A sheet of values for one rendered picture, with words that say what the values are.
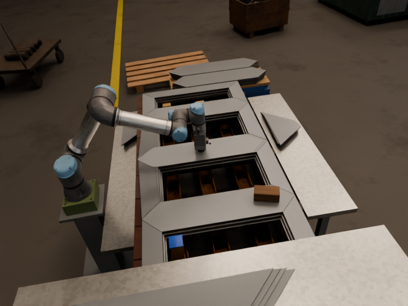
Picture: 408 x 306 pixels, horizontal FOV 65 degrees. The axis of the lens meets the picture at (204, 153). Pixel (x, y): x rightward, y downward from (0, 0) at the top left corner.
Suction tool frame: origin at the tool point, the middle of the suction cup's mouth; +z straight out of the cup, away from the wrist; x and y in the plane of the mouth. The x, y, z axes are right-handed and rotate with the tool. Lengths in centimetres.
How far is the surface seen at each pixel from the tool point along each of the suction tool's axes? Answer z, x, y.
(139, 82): 74, 103, 238
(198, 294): -22, -6, -96
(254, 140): -1.3, -31.0, 7.7
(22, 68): 52, 263, 250
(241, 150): -1.3, -23.5, -1.1
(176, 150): -1.2, 14.7, -0.2
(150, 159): -1.3, 28.8, -8.0
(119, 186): 17, 51, -11
